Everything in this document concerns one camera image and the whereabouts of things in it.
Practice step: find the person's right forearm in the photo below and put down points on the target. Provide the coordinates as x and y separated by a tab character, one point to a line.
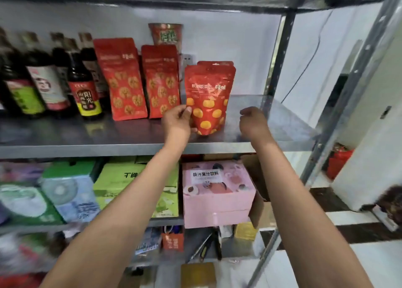
301	215

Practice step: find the light green carton box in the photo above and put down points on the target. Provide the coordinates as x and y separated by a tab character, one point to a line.
116	179

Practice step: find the pink drink carton box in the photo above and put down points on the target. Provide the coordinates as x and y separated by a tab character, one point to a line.
216	196

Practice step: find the person's right hand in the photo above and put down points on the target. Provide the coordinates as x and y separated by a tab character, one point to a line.
255	124

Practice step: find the green white carton box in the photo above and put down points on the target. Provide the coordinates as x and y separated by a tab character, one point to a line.
25	203

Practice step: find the purple packet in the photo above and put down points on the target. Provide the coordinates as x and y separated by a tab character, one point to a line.
20	172

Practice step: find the blue green carton box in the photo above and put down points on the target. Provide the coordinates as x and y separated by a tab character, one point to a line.
73	193

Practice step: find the white door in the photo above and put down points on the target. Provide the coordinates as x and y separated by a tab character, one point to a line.
370	146

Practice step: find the red pouch with yellow dots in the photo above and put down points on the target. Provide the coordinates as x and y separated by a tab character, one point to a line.
209	99
231	74

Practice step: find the black door latch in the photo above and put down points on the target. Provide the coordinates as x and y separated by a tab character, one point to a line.
385	112

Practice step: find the person's left hand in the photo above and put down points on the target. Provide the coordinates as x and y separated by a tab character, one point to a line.
176	124

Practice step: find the blue white packet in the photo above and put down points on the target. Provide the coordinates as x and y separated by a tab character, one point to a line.
148	241

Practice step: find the person's left forearm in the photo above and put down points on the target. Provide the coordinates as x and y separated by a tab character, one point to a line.
125	212

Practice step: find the brown cardboard box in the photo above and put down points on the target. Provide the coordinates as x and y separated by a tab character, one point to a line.
260	209

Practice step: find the tan cardboard box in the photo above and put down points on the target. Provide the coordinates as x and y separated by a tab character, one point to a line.
198	275

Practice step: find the white wall socket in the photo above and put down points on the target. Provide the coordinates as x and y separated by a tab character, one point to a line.
188	59

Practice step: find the red instant noodle cup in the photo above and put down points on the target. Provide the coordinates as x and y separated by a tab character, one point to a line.
165	35

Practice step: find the small yellow box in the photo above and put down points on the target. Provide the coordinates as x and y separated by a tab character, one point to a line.
246	232

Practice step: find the red plastic container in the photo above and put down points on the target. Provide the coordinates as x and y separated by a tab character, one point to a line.
338	162

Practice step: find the small orange paper bag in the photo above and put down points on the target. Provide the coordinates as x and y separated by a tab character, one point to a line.
172	240

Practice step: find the small white box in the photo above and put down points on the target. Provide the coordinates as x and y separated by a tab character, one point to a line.
225	231

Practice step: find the grey metal shelf rack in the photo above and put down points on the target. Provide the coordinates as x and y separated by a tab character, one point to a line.
94	137

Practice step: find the dark mop head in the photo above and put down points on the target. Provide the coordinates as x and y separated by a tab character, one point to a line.
388	203

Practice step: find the person's right fingers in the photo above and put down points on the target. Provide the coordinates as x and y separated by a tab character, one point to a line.
248	111

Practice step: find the red walnut print pouch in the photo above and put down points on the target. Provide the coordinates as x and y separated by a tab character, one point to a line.
161	80
121	80

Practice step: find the person's left thumb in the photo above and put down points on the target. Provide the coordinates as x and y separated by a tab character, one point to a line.
185	109

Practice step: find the white green packets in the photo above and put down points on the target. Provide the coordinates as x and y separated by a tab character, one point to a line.
25	251

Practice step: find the row of dark sauce bottles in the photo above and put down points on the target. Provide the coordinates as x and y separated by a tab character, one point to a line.
47	80

